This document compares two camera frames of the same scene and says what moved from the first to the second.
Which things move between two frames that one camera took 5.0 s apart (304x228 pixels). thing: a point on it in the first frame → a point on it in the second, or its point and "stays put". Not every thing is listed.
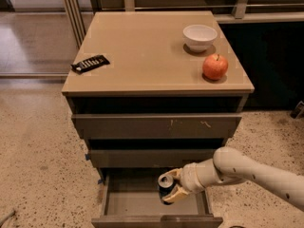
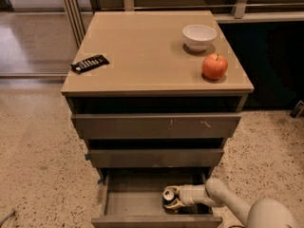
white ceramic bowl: x=199 y=37 stays put
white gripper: x=189 y=179 → x=188 y=196
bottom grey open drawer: x=131 y=199 stays put
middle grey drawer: x=148 y=158 stays put
